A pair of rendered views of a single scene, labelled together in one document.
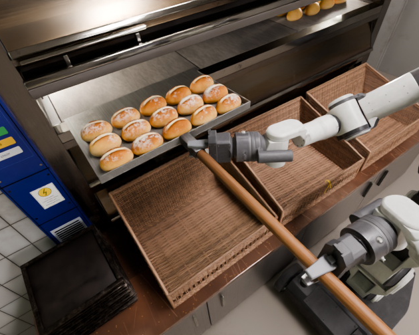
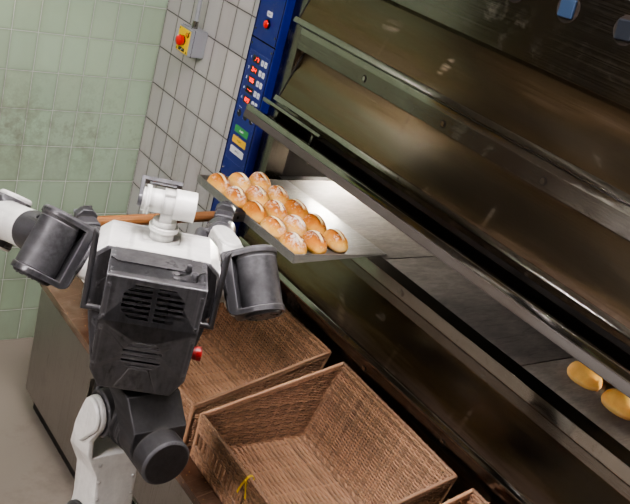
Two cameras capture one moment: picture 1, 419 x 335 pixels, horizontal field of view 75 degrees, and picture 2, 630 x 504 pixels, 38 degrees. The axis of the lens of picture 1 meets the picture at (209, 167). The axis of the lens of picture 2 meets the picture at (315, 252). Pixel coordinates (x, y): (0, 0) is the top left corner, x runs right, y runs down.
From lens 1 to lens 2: 255 cm
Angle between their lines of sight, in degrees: 67
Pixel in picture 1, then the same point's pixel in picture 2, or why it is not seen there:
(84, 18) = (318, 111)
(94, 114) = (292, 191)
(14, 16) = (299, 83)
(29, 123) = (262, 150)
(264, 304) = not seen: outside the picture
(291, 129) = (220, 233)
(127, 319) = not seen: hidden behind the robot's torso
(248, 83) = (407, 339)
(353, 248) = (86, 218)
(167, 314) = not seen: hidden behind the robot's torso
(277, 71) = (449, 376)
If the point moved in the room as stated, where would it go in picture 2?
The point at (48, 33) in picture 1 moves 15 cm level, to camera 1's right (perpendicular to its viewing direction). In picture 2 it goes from (299, 103) to (301, 116)
